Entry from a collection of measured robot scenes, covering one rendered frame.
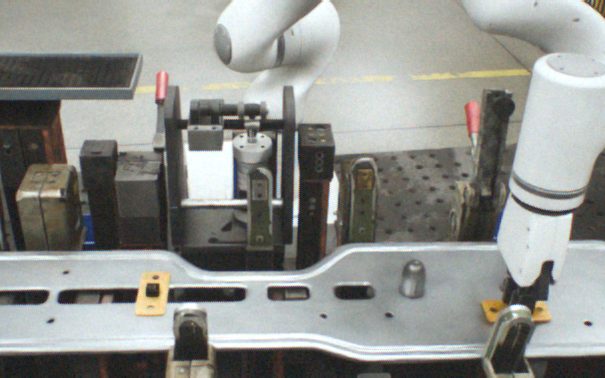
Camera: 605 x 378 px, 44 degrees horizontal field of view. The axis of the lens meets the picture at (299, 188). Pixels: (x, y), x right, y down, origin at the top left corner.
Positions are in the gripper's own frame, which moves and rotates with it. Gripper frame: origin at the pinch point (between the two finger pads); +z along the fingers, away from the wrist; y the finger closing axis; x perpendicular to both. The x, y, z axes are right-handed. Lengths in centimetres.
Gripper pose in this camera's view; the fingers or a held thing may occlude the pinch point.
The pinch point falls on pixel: (519, 296)
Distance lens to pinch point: 100.0
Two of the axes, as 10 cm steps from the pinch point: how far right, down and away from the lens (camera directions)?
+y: 0.6, 5.4, -8.4
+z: -0.3, 8.4, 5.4
